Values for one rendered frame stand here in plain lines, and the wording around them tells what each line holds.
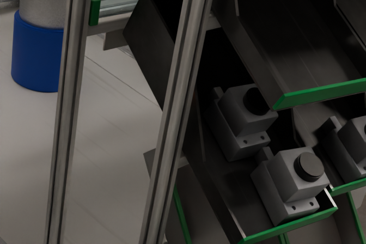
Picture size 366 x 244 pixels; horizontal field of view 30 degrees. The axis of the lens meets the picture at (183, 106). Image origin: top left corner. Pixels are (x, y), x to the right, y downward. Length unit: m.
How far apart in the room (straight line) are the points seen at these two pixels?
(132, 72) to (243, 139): 0.99
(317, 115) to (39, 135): 0.70
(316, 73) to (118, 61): 1.12
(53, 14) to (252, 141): 0.83
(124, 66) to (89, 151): 0.40
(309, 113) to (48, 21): 0.77
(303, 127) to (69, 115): 0.28
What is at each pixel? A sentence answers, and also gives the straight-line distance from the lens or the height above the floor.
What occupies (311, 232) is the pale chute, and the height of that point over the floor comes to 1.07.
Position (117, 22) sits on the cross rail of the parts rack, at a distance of 0.81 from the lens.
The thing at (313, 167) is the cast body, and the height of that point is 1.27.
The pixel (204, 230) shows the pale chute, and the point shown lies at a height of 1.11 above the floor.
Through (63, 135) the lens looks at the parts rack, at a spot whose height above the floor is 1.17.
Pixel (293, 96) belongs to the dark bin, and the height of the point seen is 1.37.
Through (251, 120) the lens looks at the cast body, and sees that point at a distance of 0.70.
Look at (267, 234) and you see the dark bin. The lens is 0.69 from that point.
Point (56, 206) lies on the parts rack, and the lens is 0.90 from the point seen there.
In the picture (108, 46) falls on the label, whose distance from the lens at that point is 0.84.
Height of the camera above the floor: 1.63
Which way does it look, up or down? 29 degrees down
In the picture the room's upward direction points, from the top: 11 degrees clockwise
